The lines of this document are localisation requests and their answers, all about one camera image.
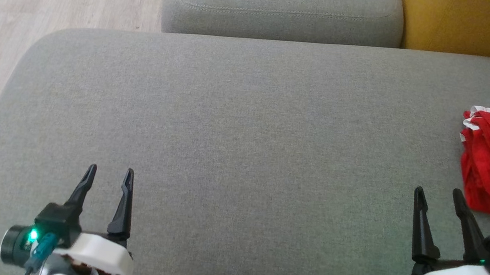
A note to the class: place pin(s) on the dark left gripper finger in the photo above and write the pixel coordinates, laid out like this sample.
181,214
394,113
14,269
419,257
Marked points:
81,197
124,211

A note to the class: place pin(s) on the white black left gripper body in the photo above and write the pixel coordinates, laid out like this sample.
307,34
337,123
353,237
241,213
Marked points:
102,255

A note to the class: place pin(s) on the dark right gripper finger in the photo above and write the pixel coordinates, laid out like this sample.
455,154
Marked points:
471,237
423,231

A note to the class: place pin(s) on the grey sofa seat cushion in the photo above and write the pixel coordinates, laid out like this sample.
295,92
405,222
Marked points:
227,131

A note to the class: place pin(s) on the yellow cushion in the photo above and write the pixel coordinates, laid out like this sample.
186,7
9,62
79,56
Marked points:
470,25

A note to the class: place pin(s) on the grey sofa back cushion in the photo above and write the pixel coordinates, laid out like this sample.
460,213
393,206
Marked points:
288,4

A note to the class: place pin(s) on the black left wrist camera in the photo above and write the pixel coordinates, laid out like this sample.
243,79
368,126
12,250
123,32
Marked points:
53,219

